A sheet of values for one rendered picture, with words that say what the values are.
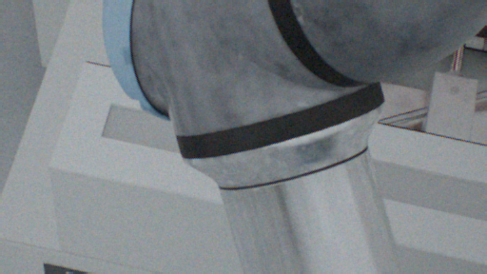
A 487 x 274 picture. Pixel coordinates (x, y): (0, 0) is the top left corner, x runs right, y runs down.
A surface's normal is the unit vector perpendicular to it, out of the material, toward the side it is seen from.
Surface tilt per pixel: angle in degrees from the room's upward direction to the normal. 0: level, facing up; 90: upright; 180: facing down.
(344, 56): 92
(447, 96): 0
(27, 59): 0
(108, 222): 90
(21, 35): 0
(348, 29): 71
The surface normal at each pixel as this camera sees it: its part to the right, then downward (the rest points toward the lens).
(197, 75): -0.61, 0.26
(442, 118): 0.03, -0.51
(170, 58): -0.74, 0.35
